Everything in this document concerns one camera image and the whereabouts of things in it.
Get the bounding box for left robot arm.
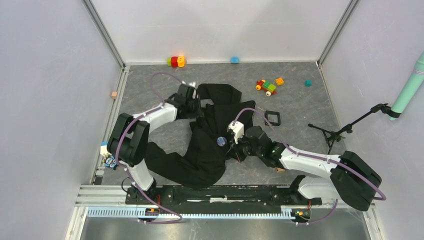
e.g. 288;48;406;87
106;83;201;204

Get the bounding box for orange cube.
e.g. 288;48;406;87
275;77;284;86

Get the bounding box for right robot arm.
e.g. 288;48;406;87
227;121;382;212

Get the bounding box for black tripod stand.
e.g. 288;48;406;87
307;103;400;155

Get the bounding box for colourful toy brick car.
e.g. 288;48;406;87
255;79;277;97

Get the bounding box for blue round block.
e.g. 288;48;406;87
230;56;240;64

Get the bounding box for red yellow green toy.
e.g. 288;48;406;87
166;55;186;68

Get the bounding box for blue monster card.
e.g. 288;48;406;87
103;155;118;170

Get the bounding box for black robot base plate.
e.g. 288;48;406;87
125;185;322;215

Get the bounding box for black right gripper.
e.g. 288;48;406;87
226;132;263;163

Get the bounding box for brown wooden cube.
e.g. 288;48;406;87
276;167;286;173

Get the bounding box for mint green tube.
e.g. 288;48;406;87
388;52;424;121

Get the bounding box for small wooden cube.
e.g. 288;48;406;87
111;91;118;99

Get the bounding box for black garment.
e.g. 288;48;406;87
144;83;256;189

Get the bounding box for teal cube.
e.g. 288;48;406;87
304;80;312;87

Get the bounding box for blue white block toy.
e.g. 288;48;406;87
99;141;110;158

